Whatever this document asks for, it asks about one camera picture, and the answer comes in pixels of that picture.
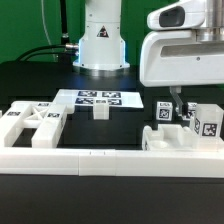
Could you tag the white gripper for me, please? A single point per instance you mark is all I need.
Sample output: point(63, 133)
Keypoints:
point(185, 47)

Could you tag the white chair back frame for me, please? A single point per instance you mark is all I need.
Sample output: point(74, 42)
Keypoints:
point(48, 120)

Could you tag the white U-shaped fence frame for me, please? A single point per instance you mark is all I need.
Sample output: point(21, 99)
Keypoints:
point(22, 158)

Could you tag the white tagged nut cube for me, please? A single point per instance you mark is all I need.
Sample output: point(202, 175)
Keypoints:
point(164, 111)
point(191, 108)

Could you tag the white chair seat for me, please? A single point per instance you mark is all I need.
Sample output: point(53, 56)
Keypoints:
point(170, 137)

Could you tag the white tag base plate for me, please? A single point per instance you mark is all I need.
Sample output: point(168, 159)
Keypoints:
point(73, 98)

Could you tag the white tagged nut cube right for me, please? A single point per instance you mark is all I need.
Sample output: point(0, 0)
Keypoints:
point(191, 108)

